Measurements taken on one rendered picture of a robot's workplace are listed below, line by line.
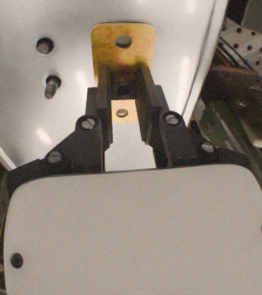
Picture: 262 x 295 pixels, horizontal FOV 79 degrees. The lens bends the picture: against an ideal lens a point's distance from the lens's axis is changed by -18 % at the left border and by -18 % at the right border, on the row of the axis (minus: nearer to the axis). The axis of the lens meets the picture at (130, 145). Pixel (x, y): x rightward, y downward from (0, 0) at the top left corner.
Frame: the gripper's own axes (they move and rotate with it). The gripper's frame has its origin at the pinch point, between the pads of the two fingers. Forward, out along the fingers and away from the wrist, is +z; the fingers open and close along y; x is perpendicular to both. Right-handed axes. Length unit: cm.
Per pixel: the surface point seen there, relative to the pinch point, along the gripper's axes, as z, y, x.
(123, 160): 2.9, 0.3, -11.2
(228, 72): 9.3, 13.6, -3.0
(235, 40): 32.9, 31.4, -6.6
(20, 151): 3.0, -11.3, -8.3
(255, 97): 5.3, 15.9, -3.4
